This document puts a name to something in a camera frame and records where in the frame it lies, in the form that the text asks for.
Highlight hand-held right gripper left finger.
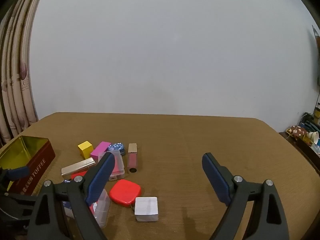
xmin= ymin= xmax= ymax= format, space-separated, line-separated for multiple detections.
xmin=27 ymin=152 xmax=116 ymax=240

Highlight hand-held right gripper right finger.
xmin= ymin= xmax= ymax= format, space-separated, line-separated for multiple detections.
xmin=201 ymin=152 xmax=290 ymax=240

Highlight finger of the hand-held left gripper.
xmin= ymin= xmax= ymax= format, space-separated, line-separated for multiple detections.
xmin=0 ymin=166 xmax=30 ymax=188

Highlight clear plastic box pink contents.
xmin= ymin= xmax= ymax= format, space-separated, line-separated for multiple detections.
xmin=98 ymin=150 xmax=125 ymax=181

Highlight red tin box gold inside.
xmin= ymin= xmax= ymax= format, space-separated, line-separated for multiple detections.
xmin=0 ymin=135 xmax=56 ymax=196

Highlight gold bar box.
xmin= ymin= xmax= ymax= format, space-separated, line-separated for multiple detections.
xmin=61 ymin=157 xmax=96 ymax=177

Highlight red square tin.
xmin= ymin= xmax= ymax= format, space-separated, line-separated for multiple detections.
xmin=109 ymin=179 xmax=142 ymax=207

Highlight blue patterned tin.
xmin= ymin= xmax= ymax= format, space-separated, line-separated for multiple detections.
xmin=108 ymin=143 xmax=125 ymax=158

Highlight yellow cube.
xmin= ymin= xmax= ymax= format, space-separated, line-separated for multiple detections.
xmin=77 ymin=141 xmax=93 ymax=159

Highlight clear plastic box blue-red label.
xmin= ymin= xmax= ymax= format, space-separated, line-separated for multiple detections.
xmin=62 ymin=189 xmax=111 ymax=228

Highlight silver cube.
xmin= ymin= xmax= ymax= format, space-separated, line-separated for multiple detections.
xmin=134 ymin=196 xmax=159 ymax=222

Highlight beige floral curtain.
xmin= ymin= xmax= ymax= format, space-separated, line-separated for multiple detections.
xmin=0 ymin=0 xmax=50 ymax=148

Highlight brown patterned pouch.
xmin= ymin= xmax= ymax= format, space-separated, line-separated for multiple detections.
xmin=286 ymin=126 xmax=309 ymax=139

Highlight paper cup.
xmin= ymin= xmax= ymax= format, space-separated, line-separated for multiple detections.
xmin=307 ymin=131 xmax=320 ymax=144

